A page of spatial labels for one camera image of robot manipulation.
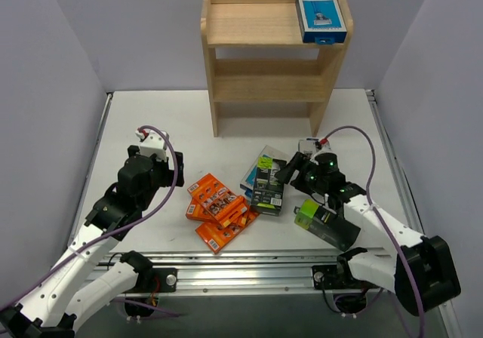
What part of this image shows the black green gillette box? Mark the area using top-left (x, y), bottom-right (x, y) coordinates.
top-left (294, 199), bottom-right (361, 251)
top-left (250, 159), bottom-right (286, 217)

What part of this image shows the blue Harry's razor box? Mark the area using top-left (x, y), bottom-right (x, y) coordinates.
top-left (295, 0), bottom-right (347, 45)
top-left (240, 145), bottom-right (288, 200)

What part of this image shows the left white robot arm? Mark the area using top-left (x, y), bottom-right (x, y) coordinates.
top-left (1, 140), bottom-right (184, 337)

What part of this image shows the wooden three-tier shelf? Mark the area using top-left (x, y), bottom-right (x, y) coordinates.
top-left (200, 0), bottom-right (354, 137)

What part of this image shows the white Harry's razor blister pack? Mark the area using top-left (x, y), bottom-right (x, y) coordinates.
top-left (298, 138), bottom-right (321, 155)

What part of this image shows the orange razor pack left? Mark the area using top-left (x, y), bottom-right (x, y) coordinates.
top-left (186, 198), bottom-right (213, 223)

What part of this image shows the orange razor pack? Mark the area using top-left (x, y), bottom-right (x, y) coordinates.
top-left (186, 198), bottom-right (213, 223)
top-left (187, 174), bottom-right (248, 228)
top-left (195, 211), bottom-right (259, 254)

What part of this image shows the orange razor pack top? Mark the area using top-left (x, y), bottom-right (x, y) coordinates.
top-left (187, 174), bottom-right (248, 228)

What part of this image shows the orange razor pack front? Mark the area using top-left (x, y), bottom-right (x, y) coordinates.
top-left (195, 211), bottom-right (259, 254)

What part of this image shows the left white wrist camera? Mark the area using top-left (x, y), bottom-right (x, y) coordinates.
top-left (135, 128), bottom-right (169, 162)

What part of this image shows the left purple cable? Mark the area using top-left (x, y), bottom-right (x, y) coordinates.
top-left (0, 124), bottom-right (178, 312)

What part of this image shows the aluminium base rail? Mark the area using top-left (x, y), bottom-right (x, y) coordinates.
top-left (144, 250), bottom-right (377, 297)

